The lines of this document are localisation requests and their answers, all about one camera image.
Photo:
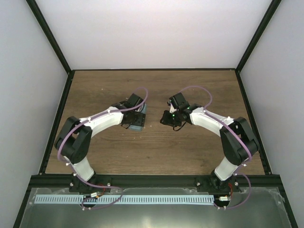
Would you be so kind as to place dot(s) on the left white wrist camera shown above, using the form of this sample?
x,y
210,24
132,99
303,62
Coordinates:
x,y
140,109

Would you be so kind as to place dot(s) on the light blue slotted cable duct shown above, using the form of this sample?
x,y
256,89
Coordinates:
x,y
127,199

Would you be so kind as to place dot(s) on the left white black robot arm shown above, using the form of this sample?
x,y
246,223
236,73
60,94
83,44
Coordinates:
x,y
73,141

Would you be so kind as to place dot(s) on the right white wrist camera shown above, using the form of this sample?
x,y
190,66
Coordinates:
x,y
172,108

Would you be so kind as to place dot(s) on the blue green glasses case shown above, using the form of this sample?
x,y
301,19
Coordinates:
x,y
138,123

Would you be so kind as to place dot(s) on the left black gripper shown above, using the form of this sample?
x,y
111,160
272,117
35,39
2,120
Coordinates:
x,y
140,121

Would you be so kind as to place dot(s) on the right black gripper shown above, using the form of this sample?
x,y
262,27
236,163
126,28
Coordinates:
x,y
167,121

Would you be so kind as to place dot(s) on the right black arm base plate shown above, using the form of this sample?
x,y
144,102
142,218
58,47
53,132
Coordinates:
x,y
212,185

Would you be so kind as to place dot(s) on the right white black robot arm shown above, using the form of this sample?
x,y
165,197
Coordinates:
x,y
239,143

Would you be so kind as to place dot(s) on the clear plastic sheet cover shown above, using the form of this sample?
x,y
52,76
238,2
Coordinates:
x,y
249,208

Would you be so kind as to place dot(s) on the black aluminium frame rail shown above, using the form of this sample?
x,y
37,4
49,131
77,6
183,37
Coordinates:
x,y
141,181

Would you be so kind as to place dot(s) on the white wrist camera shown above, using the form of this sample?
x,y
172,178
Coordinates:
x,y
140,109
172,108

